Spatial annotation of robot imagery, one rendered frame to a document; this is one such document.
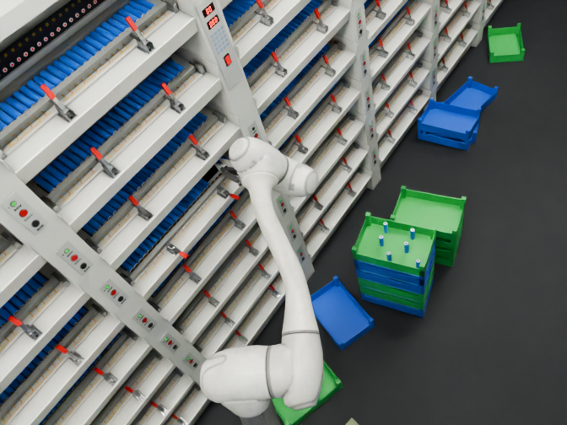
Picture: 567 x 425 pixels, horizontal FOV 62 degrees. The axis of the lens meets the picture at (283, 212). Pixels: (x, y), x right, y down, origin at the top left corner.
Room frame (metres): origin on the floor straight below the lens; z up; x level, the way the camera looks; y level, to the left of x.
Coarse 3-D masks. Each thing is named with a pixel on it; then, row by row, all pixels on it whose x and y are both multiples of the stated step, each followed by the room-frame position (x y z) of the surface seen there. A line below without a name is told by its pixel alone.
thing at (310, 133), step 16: (352, 80) 1.67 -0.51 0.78; (336, 96) 1.65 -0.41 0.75; (352, 96) 1.63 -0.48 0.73; (320, 112) 1.57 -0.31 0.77; (336, 112) 1.56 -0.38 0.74; (304, 128) 1.50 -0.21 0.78; (320, 128) 1.50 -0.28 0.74; (288, 144) 1.44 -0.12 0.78; (304, 144) 1.44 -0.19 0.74; (320, 144) 1.46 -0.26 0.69; (304, 160) 1.38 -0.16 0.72
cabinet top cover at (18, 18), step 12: (0, 0) 1.06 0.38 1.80; (12, 0) 1.03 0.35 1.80; (24, 0) 1.01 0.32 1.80; (36, 0) 1.02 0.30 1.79; (48, 0) 1.04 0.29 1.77; (0, 12) 1.00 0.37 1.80; (12, 12) 0.99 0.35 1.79; (24, 12) 1.00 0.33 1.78; (36, 12) 1.02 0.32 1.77; (0, 24) 0.97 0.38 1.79; (12, 24) 0.98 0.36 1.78; (0, 36) 0.96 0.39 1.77
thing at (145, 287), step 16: (208, 208) 1.11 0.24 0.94; (224, 208) 1.12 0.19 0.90; (192, 224) 1.07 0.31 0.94; (208, 224) 1.07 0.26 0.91; (160, 240) 1.04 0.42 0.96; (176, 240) 1.03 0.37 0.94; (192, 240) 1.01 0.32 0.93; (160, 256) 0.98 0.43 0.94; (176, 256) 0.97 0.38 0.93; (128, 272) 0.96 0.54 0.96; (160, 272) 0.93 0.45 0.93; (144, 288) 0.89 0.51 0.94
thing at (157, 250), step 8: (224, 176) 1.20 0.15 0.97; (216, 184) 1.18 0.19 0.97; (224, 184) 1.18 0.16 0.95; (208, 192) 1.15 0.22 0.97; (200, 200) 1.13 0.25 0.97; (192, 208) 1.11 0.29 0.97; (184, 216) 1.09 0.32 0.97; (176, 224) 1.07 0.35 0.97; (184, 224) 1.07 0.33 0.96; (176, 232) 1.05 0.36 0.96; (168, 240) 1.02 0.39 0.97; (160, 248) 1.00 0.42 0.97; (152, 256) 0.98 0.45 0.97; (144, 264) 0.96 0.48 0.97; (136, 272) 0.94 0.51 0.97
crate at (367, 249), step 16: (368, 224) 1.16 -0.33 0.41; (400, 224) 1.08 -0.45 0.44; (368, 240) 1.09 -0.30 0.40; (384, 240) 1.06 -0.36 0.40; (400, 240) 1.03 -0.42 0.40; (416, 240) 1.00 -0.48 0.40; (432, 240) 0.95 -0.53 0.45; (368, 256) 0.98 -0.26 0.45; (384, 256) 0.99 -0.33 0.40; (400, 256) 0.96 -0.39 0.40; (416, 256) 0.93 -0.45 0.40; (416, 272) 0.85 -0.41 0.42
